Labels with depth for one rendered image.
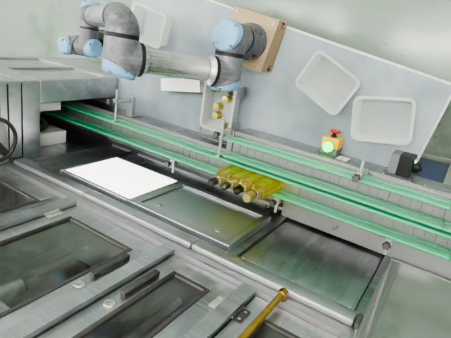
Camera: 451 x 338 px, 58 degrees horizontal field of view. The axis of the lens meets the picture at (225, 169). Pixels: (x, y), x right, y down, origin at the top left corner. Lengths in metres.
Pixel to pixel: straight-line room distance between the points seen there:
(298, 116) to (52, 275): 1.14
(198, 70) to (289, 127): 0.52
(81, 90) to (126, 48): 0.87
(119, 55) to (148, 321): 0.83
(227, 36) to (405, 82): 0.68
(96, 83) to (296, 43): 1.09
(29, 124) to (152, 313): 1.23
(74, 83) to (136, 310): 1.35
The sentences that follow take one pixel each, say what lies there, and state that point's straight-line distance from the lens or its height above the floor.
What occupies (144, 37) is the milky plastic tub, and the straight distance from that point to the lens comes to 2.25.
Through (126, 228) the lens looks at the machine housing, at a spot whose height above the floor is 1.43.
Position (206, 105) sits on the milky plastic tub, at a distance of 1.96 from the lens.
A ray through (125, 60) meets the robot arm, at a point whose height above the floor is 1.41.
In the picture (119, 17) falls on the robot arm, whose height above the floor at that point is 1.42.
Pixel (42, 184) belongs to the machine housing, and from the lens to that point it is 1.89.
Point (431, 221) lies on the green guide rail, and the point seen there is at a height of 0.94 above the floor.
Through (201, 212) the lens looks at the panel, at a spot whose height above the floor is 1.17.
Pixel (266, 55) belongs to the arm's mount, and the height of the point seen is 0.84.
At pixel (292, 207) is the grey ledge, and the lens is 1.77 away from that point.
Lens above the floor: 2.42
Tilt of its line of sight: 55 degrees down
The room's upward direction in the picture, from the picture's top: 111 degrees counter-clockwise
